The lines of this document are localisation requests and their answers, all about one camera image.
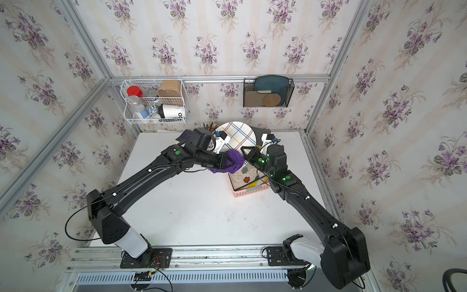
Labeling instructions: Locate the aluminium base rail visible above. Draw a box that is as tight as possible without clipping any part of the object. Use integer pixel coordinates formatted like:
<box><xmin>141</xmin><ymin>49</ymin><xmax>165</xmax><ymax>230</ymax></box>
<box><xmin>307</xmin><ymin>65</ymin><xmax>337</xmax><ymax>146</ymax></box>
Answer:
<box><xmin>56</xmin><ymin>245</ymin><xmax>335</xmax><ymax>292</ymax></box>

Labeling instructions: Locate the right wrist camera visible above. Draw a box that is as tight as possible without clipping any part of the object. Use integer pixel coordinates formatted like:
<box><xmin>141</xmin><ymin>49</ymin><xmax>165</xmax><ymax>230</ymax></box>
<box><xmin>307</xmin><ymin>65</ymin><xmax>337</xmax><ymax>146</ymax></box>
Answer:
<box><xmin>261</xmin><ymin>133</ymin><xmax>280</xmax><ymax>149</ymax></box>

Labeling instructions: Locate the purple microfiber cloth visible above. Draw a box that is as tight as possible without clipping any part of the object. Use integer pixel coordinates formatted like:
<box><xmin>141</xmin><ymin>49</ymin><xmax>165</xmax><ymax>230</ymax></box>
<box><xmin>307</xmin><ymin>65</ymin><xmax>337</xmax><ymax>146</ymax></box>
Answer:
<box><xmin>209</xmin><ymin>150</ymin><xmax>245</xmax><ymax>174</ymax></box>

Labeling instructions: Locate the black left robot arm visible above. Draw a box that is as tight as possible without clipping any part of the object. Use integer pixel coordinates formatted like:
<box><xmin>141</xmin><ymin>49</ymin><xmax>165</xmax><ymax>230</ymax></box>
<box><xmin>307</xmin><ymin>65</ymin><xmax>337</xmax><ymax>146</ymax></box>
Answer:
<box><xmin>86</xmin><ymin>142</ymin><xmax>234</xmax><ymax>259</ymax></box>

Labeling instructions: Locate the round yellow striped plate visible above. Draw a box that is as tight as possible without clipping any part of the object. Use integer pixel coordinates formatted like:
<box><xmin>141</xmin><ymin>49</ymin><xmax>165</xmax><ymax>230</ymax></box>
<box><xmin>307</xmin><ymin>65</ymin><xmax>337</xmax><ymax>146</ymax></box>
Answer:
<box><xmin>247</xmin><ymin>176</ymin><xmax>270</xmax><ymax>191</ymax></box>

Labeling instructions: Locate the round plaid-striped white plate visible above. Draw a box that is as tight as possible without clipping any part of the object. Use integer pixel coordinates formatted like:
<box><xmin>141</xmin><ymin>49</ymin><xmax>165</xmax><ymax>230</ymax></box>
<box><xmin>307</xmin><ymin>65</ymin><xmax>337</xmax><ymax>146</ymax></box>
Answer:
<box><xmin>216</xmin><ymin>121</ymin><xmax>257</xmax><ymax>154</ymax></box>

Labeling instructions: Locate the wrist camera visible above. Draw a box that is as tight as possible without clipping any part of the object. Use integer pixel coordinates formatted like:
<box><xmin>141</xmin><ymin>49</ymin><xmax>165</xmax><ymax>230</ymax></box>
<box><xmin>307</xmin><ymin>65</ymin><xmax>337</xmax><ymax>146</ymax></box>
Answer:
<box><xmin>261</xmin><ymin>133</ymin><xmax>280</xmax><ymax>149</ymax></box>
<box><xmin>214</xmin><ymin>131</ymin><xmax>231</xmax><ymax>154</ymax></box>

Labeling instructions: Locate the teal plate in organizer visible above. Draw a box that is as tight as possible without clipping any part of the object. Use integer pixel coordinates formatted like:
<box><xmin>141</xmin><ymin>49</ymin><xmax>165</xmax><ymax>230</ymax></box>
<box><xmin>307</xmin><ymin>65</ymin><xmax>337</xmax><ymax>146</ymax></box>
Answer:
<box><xmin>254</xmin><ymin>75</ymin><xmax>289</xmax><ymax>106</ymax></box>

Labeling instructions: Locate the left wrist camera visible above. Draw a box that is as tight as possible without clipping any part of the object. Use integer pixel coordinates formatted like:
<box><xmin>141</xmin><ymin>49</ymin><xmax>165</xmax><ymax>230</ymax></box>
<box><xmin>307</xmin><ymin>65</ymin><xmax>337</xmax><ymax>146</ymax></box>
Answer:
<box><xmin>214</xmin><ymin>131</ymin><xmax>231</xmax><ymax>154</ymax></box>

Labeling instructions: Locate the dark grey notebook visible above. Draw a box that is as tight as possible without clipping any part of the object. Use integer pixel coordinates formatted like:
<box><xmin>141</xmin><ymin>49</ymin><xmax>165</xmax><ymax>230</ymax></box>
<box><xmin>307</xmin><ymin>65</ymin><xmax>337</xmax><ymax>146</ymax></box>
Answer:
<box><xmin>251</xmin><ymin>127</ymin><xmax>271</xmax><ymax>146</ymax></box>

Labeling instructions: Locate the black mesh wall organizer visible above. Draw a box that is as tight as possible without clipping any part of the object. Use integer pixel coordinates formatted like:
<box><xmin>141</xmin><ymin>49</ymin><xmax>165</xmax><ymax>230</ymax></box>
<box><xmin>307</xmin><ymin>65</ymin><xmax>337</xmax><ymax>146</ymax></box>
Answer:
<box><xmin>243</xmin><ymin>77</ymin><xmax>295</xmax><ymax>108</ymax></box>

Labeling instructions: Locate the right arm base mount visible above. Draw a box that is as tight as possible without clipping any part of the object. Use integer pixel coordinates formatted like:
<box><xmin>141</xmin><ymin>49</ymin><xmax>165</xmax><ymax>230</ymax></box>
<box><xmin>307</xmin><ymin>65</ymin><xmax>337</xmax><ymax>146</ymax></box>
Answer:
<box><xmin>261</xmin><ymin>246</ymin><xmax>308</xmax><ymax>266</ymax></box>

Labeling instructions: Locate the coloured pencils bundle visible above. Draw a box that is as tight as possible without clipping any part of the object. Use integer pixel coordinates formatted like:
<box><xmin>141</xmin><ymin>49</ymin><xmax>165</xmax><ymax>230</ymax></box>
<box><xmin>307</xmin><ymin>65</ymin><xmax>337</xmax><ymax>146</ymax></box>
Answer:
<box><xmin>203</xmin><ymin>122</ymin><xmax>216</xmax><ymax>133</ymax></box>

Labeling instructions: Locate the pink perforated plastic basket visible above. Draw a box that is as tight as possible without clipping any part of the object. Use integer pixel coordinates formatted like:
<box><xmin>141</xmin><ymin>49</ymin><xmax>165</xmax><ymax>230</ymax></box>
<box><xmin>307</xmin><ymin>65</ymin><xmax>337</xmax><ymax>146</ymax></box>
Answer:
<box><xmin>228</xmin><ymin>171</ymin><xmax>270</xmax><ymax>198</ymax></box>

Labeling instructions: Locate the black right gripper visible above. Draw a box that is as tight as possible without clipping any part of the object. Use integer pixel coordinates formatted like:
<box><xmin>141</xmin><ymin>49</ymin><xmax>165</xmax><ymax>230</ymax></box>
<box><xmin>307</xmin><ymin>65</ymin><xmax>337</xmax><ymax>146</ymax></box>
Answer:
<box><xmin>239</xmin><ymin>144</ymin><xmax>276</xmax><ymax>180</ymax></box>

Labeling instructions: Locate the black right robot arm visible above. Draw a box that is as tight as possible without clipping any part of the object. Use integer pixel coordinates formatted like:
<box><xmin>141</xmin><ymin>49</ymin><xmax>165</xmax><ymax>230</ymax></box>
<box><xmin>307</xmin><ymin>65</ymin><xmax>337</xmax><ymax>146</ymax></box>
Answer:
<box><xmin>241</xmin><ymin>144</ymin><xmax>370</xmax><ymax>289</ymax></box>

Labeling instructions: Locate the white wire wall basket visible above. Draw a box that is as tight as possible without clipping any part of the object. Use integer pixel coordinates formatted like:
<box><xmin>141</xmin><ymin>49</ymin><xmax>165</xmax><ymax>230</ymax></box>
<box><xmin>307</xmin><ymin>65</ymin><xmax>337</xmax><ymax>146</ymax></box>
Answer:
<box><xmin>120</xmin><ymin>79</ymin><xmax>188</xmax><ymax>124</ymax></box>

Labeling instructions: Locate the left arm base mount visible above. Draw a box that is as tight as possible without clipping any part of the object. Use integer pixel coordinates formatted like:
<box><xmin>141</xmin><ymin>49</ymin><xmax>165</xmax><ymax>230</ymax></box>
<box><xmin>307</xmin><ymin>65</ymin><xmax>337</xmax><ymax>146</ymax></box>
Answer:
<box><xmin>120</xmin><ymin>248</ymin><xmax>173</xmax><ymax>269</ymax></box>

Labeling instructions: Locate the white cylindrical cup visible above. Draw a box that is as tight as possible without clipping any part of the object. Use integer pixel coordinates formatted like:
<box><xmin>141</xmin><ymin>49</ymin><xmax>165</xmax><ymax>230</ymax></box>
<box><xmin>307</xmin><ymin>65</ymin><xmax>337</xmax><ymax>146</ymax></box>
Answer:
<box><xmin>158</xmin><ymin>103</ymin><xmax>186</xmax><ymax>119</ymax></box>

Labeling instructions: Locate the clear plastic bottle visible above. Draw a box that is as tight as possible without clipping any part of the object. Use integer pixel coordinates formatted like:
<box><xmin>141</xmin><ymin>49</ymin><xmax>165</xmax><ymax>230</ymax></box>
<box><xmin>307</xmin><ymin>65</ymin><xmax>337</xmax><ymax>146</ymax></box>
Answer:
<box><xmin>128</xmin><ymin>96</ymin><xmax>150</xmax><ymax>119</ymax></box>

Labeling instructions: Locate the round cork coaster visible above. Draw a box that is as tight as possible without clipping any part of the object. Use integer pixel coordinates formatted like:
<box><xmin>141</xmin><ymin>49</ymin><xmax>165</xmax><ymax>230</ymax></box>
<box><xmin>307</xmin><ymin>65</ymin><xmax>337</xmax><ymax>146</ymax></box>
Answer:
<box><xmin>263</xmin><ymin>93</ymin><xmax>282</xmax><ymax>107</ymax></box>

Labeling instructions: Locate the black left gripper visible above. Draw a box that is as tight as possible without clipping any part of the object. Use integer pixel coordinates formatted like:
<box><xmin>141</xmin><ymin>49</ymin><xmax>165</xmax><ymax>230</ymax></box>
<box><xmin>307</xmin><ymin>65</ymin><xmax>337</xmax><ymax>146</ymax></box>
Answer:
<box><xmin>196</xmin><ymin>153</ymin><xmax>239</xmax><ymax>173</ymax></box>

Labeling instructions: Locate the square floral black-rimmed plate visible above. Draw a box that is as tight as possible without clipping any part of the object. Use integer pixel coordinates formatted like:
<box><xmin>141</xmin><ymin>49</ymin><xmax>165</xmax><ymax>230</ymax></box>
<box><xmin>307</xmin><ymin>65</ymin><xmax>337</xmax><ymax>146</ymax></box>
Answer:
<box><xmin>228</xmin><ymin>164</ymin><xmax>266</xmax><ymax>192</ymax></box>

